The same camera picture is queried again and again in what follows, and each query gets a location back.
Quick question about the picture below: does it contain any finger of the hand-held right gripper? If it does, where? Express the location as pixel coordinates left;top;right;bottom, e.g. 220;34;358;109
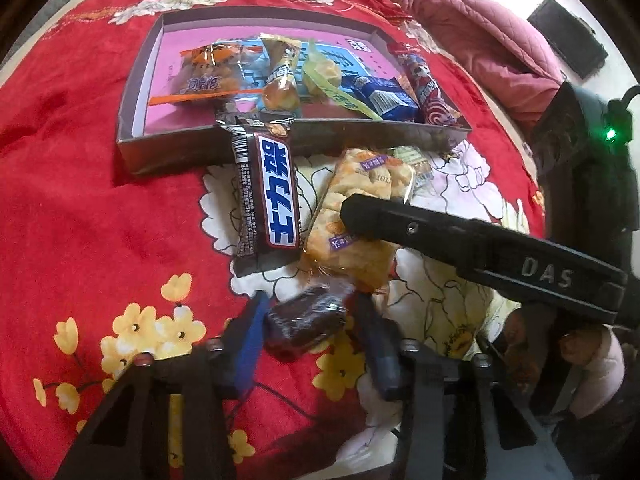
340;193;629;327

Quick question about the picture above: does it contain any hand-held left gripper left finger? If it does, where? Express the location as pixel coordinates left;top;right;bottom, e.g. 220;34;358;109
52;290;272;480

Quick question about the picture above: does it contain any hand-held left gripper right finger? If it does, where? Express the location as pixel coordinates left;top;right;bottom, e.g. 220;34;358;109
356;293;572;480

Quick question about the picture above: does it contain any dark brown candy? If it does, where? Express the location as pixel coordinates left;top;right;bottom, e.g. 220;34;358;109
262;282;357;363

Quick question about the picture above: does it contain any yellow cracker packet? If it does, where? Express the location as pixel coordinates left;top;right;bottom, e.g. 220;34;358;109
300;147;416;293

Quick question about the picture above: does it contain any red cartoon snack packet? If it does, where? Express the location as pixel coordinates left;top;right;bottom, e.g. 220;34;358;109
391;42;463;127

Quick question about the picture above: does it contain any blue snack packet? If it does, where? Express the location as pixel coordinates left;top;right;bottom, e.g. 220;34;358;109
352;74;420;123

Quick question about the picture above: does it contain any green snack packet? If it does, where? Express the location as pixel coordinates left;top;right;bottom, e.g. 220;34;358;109
299;40;383;121

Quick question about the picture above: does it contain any cardboard box with pink bottom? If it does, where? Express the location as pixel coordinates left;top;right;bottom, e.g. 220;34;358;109
115;6;474;177

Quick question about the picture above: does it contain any tan orange snack packet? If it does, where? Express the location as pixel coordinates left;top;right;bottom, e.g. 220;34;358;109
259;34;302;113

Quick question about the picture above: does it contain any orange striped clear snack packet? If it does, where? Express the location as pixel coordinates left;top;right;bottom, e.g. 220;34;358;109
150;42;261;107

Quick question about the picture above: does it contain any person's right forearm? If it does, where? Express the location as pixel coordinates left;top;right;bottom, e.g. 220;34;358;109
557;327;629;419

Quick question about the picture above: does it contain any person's right hand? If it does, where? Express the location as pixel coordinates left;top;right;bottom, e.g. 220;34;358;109
501;307;557;397

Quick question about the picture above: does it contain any round wrapped pastry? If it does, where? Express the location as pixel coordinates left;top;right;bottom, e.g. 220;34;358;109
387;145;441;201

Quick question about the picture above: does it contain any black flat device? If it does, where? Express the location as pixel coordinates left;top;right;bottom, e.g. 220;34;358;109
526;0;609;81

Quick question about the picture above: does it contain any dark chocolate bar packet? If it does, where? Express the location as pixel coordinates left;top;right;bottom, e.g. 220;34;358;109
216;119;307;278

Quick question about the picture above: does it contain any pink quilted blanket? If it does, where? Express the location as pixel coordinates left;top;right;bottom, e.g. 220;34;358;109
354;0;566;128

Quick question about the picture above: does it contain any red floral blanket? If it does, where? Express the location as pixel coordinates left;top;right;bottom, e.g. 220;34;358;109
0;0;551;480

